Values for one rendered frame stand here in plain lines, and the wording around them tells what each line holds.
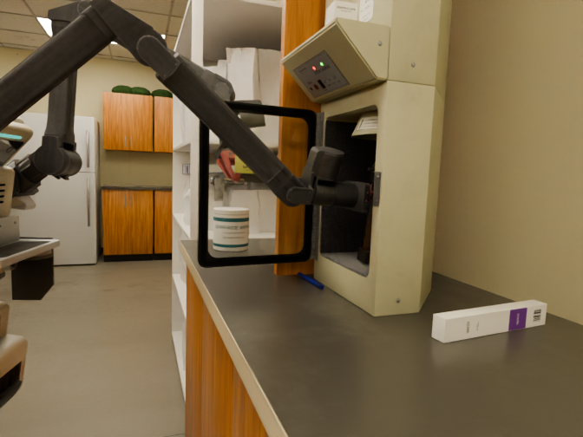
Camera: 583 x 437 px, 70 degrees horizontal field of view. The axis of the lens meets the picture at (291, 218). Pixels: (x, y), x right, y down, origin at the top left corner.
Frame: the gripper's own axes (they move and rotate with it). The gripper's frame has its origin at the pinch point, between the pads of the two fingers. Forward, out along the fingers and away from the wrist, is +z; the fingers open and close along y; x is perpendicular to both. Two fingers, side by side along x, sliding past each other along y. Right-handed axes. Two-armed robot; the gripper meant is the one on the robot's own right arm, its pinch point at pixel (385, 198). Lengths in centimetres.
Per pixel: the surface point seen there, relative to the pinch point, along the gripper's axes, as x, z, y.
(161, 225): 78, -13, 486
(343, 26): -30.8, -22.6, -13.1
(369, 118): -17.5, -8.5, -1.9
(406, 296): 19.2, -1.3, -14.2
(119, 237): 97, -64, 487
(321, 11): -48, -12, 24
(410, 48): -29.9, -8.0, -13.4
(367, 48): -27.9, -17.4, -13.2
